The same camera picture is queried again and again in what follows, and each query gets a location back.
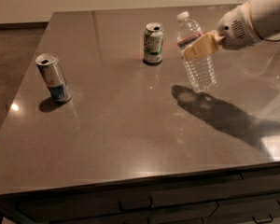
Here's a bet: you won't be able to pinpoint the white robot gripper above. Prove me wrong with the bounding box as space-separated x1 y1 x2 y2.
182 2 261 61

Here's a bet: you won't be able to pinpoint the clear plastic water bottle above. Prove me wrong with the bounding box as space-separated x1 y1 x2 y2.
176 11 217 92

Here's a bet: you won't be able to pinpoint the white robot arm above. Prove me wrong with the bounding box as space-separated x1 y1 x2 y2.
182 0 280 61

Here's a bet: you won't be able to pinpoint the green white soda can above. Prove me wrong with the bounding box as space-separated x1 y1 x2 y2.
143 22 164 65

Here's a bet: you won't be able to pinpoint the dark cabinet drawers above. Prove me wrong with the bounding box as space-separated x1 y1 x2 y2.
0 166 280 224

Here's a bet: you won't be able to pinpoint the silver blue energy drink can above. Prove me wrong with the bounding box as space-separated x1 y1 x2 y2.
35 53 72 104

